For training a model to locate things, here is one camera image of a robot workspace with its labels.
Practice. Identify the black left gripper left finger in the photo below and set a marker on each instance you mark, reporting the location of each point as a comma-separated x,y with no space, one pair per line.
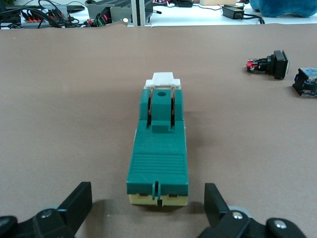
76,200

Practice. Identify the green pushbutton blue contact block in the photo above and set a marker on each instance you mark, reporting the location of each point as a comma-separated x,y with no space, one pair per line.
307,83

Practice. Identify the dark metal equipment box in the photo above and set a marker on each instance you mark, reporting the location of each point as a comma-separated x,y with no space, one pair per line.
119,13

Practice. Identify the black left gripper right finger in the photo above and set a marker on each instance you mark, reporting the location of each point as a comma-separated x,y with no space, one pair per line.
214,203

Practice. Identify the green terminal block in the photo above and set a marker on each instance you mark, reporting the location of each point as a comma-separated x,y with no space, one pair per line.
100,19

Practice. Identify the black power adapter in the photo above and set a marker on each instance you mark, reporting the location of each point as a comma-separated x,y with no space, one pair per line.
232,11

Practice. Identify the black square pushbutton red block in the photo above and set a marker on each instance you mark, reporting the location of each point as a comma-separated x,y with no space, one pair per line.
276,65

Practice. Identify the brown table mat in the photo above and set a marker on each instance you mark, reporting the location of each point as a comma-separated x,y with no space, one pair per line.
74,99

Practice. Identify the blue cushion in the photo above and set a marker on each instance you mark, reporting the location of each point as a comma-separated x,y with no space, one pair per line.
284,8

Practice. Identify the aluminium camera mount post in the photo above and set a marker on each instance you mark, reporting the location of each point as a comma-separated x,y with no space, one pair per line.
140,12

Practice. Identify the grey power strip red switches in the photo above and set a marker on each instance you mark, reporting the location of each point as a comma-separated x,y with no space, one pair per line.
32,19

